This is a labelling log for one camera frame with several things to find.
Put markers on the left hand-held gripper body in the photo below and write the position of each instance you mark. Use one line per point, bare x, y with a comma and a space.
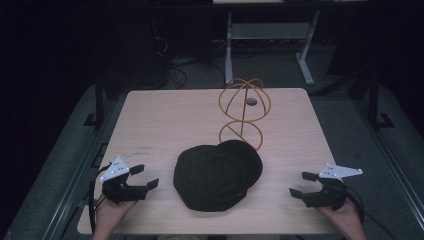
120, 192

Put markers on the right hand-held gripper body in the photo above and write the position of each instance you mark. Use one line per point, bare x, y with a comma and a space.
328, 196

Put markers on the black cap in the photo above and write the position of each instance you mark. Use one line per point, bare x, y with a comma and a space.
213, 178

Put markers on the person's left hand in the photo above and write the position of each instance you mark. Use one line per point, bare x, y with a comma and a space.
110, 215

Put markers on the person's right hand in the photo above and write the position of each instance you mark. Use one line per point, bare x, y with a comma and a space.
345, 220

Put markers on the black metal stand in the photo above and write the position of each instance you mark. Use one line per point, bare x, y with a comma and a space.
374, 100
99, 103

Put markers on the grey table grommet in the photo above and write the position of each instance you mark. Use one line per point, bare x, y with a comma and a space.
251, 101

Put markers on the white metal desk frame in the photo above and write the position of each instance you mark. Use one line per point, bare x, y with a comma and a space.
266, 30

